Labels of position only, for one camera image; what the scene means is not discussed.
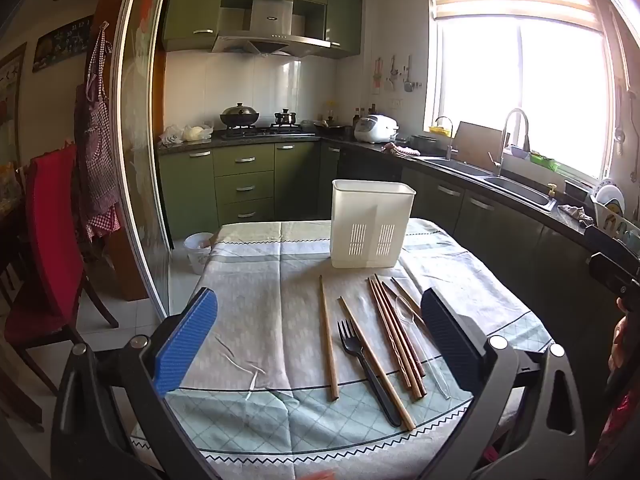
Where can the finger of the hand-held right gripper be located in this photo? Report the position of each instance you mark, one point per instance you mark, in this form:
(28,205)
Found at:
(617,247)
(617,277)

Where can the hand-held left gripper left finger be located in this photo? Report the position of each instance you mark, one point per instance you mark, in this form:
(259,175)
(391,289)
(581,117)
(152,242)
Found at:
(185,345)

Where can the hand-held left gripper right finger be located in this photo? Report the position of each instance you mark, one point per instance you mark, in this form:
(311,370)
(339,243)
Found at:
(450,342)

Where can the clear plastic spoon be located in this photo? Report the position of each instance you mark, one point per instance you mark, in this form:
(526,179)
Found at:
(406,310)

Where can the black plastic fork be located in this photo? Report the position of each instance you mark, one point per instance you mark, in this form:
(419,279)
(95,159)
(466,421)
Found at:
(350,340)

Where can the white plastic utensil holder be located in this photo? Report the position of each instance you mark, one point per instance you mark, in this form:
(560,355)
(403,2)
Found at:
(372,220)

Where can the person's right forearm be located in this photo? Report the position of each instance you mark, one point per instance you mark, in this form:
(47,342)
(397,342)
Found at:
(620,425)

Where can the person's right hand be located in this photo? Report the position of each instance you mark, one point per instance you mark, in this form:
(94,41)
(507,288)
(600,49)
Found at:
(621,345)

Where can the dish rack with dishes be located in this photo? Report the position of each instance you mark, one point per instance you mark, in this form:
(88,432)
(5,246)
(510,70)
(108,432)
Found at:
(612,205)

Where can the grey rag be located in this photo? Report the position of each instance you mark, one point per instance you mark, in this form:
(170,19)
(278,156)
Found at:
(575,214)

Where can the white waste bin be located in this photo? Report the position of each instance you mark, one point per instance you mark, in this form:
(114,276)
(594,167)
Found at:
(197,255)

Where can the checked green tablecloth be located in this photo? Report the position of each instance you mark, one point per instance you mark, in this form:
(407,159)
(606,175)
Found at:
(280,310)

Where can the green soap tray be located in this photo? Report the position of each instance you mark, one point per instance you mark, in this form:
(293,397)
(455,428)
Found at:
(544,161)

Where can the kitchen sink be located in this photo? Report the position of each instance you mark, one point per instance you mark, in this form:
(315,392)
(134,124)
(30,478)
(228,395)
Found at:
(500,182)

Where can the steel kitchen faucet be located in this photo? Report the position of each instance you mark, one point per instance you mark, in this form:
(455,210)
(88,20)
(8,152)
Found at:
(515,130)

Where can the green base cabinets with drawers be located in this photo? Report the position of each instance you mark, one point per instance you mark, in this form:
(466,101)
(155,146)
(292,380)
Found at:
(240,185)

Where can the red covered wooden chair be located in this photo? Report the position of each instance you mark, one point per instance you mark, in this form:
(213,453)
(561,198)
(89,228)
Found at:
(47,240)

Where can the wooden cutting board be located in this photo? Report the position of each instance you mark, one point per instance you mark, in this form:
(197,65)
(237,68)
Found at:
(477,145)

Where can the kitchen window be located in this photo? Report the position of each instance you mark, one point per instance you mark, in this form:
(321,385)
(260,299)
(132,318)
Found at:
(520,90)

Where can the sliding glass door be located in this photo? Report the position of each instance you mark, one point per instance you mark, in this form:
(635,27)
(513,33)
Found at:
(140,160)

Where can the pink cloth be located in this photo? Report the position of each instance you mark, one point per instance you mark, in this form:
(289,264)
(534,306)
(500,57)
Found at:
(400,149)

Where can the black pot on counter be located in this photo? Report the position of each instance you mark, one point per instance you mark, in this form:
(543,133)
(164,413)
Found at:
(424,144)

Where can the plastic bags with food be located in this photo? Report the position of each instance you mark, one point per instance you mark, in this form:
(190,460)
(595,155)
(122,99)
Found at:
(187,133)

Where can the yellow basket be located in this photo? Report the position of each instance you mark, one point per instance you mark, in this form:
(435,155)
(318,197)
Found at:
(440,129)

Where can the checked red apron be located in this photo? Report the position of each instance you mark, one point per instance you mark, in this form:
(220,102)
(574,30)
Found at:
(97,150)

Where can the white rice cooker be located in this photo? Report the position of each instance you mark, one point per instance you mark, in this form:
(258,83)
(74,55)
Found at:
(376,129)

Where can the gas stove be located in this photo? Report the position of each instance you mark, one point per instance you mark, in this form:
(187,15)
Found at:
(270,131)

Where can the black wok with lid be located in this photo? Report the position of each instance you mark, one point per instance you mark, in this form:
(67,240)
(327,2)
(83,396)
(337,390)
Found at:
(239,116)

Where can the seasoning bottles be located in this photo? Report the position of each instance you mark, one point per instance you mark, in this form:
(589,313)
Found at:
(362,116)

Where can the striped window blind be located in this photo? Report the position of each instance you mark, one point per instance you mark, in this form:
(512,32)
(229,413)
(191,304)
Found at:
(515,2)

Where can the steel range hood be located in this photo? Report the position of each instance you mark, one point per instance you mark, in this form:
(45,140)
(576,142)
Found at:
(272,35)

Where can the wall socket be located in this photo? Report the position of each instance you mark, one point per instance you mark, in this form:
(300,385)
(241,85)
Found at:
(396,103)

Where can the wall hooks with utensils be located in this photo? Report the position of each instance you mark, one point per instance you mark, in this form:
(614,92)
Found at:
(395,75)

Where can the framed wall picture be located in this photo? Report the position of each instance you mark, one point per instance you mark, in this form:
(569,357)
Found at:
(12,105)

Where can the dark wall picture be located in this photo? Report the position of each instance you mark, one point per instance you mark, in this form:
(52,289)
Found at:
(62,42)

